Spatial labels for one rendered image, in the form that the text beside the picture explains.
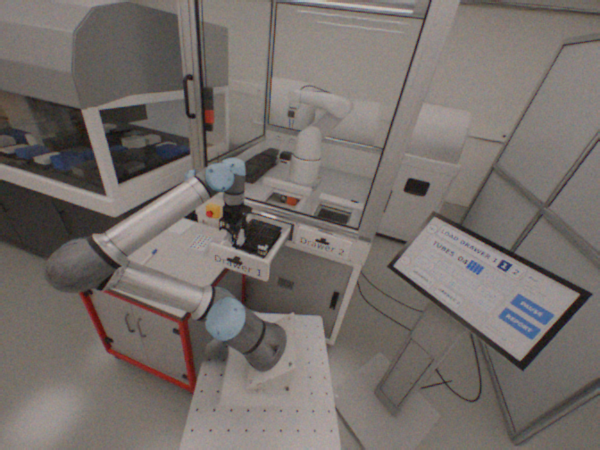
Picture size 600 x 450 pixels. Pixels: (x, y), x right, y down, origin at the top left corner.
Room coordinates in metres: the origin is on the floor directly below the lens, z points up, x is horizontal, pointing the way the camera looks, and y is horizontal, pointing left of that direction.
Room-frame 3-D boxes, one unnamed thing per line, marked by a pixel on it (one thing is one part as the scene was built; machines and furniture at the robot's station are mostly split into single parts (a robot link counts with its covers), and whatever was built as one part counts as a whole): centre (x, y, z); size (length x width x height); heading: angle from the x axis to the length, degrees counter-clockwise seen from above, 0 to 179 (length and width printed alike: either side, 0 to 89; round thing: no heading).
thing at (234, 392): (0.50, 0.02, 0.38); 0.30 x 0.30 x 0.76; 7
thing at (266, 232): (1.05, 0.17, 0.87); 0.22 x 0.18 x 0.06; 166
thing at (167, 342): (0.97, 0.61, 0.38); 0.62 x 0.58 x 0.76; 76
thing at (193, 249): (1.04, 0.47, 0.78); 0.12 x 0.08 x 0.04; 176
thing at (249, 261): (0.86, 0.22, 0.87); 0.29 x 0.02 x 0.11; 76
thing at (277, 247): (1.06, 0.17, 0.86); 0.40 x 0.26 x 0.06; 166
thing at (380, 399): (0.75, -0.68, 0.51); 0.50 x 0.45 x 1.02; 130
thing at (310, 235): (1.09, -0.16, 0.87); 0.29 x 0.02 x 0.11; 76
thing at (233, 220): (0.81, 0.23, 1.14); 0.09 x 0.08 x 0.12; 166
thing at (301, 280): (1.62, -0.02, 0.40); 1.03 x 0.95 x 0.80; 76
